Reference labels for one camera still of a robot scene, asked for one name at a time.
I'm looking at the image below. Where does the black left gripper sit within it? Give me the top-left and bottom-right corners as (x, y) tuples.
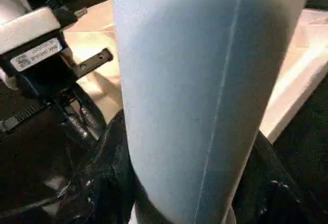
(0, 48), (114, 145)

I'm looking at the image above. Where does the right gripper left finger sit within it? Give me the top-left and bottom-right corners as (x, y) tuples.
(64, 108), (140, 224)

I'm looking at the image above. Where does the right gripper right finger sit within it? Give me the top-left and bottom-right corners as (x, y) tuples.
(232, 129), (328, 224)

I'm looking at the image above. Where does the white plastic table leg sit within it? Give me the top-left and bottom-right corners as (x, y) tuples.
(107, 0), (316, 224)

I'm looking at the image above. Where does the white plastic table top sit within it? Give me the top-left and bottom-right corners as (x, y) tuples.
(64, 0), (328, 146)

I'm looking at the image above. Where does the black mat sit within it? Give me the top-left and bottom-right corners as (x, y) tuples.
(0, 0), (328, 224)

